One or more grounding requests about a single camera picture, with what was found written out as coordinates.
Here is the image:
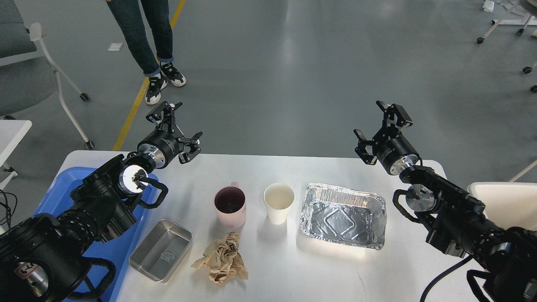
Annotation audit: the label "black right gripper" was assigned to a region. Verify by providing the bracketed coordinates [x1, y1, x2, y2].
[353, 101, 420, 175]

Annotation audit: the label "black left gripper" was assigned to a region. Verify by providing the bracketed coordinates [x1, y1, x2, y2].
[138, 101, 203, 169]

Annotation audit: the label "pink ribbed mug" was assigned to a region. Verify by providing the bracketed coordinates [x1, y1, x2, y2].
[214, 182, 247, 229]

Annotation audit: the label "stainless steel rectangular tin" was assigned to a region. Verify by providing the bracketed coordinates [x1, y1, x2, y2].
[129, 219, 193, 283]

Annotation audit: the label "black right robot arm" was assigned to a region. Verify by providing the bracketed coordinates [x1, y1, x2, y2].
[354, 101, 537, 302]

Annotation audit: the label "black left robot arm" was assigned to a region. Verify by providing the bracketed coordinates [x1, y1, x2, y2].
[0, 101, 203, 302]

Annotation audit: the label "aluminium foil tray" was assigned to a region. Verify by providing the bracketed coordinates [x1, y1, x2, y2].
[299, 183, 387, 250]

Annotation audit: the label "person in jeans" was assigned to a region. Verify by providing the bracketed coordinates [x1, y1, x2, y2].
[106, 0, 186, 105]

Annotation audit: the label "white paper cup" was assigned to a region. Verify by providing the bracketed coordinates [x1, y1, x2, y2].
[263, 183, 295, 225]

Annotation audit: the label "blue plastic tray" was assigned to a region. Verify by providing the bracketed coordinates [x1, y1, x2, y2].
[37, 163, 167, 302]

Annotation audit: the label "crumpled brown paper napkin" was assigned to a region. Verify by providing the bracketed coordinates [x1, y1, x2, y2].
[190, 232, 249, 286]

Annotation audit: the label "white bin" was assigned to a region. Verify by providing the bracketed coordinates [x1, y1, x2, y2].
[467, 182, 537, 231]

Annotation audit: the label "grey office chair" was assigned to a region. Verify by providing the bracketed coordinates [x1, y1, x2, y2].
[0, 0, 95, 150]

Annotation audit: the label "white side table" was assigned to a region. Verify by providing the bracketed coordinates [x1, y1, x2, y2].
[0, 119, 32, 190]

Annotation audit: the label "white chair base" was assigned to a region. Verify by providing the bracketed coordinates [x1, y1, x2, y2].
[477, 0, 537, 93]

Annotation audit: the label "black cables at left edge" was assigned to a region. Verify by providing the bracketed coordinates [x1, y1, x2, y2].
[0, 189, 18, 229]

